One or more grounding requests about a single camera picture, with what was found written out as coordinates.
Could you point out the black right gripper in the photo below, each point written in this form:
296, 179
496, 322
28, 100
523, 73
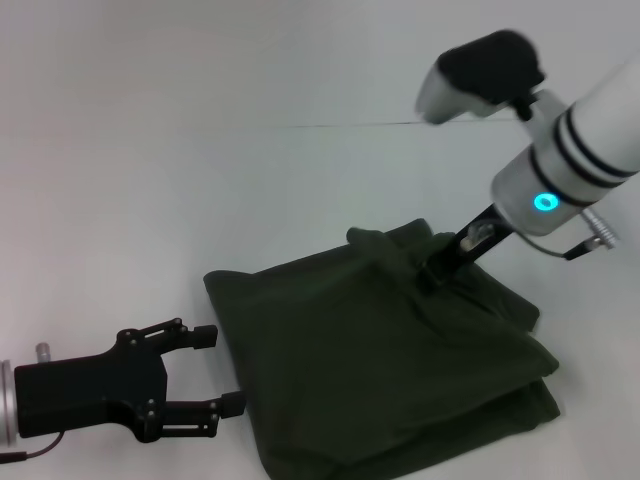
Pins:
470, 245

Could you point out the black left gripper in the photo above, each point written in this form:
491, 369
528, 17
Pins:
90, 390

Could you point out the dark green FREE t-shirt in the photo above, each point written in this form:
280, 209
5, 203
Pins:
375, 360

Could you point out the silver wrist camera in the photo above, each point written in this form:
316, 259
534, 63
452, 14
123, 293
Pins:
480, 75

